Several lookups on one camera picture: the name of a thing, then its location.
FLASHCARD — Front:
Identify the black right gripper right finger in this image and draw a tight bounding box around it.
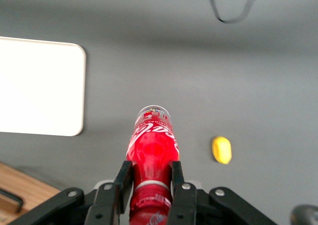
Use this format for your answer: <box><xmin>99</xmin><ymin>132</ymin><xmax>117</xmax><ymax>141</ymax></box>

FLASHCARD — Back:
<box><xmin>167</xmin><ymin>160</ymin><xmax>278</xmax><ymax>225</ymax></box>

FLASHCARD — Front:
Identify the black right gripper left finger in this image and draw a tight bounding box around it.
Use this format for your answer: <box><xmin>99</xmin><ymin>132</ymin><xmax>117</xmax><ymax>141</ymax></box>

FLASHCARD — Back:
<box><xmin>9</xmin><ymin>160</ymin><xmax>134</xmax><ymax>225</ymax></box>

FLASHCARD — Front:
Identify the red coke bottle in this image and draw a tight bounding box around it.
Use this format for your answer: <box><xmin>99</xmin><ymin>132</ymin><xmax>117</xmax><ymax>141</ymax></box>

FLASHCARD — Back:
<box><xmin>125</xmin><ymin>105</ymin><xmax>180</xmax><ymax>225</ymax></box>

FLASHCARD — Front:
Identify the white rectangular tray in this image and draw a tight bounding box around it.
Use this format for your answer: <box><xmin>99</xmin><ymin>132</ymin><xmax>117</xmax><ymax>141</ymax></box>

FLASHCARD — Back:
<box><xmin>0</xmin><ymin>36</ymin><xmax>87</xmax><ymax>137</ymax></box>

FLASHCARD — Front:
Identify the small yellow oval object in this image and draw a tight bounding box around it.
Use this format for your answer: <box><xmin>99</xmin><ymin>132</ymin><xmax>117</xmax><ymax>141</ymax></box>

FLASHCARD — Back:
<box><xmin>211</xmin><ymin>136</ymin><xmax>233</xmax><ymax>165</ymax></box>

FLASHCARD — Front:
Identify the light wooden board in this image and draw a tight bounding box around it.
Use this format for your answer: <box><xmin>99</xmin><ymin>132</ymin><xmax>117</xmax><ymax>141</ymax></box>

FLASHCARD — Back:
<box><xmin>0</xmin><ymin>161</ymin><xmax>61</xmax><ymax>225</ymax></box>

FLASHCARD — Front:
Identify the dark grey rounded object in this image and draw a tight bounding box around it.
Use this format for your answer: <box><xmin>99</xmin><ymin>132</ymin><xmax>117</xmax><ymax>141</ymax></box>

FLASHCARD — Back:
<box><xmin>291</xmin><ymin>204</ymin><xmax>318</xmax><ymax>225</ymax></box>

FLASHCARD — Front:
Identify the black handle on board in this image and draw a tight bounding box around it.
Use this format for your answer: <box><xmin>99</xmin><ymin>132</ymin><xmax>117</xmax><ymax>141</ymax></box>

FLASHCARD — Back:
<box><xmin>0</xmin><ymin>187</ymin><xmax>24</xmax><ymax>214</ymax></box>

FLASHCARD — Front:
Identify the thin dark cable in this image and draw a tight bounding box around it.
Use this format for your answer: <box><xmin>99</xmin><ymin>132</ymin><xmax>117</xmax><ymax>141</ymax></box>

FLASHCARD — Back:
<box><xmin>205</xmin><ymin>0</ymin><xmax>262</xmax><ymax>24</ymax></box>

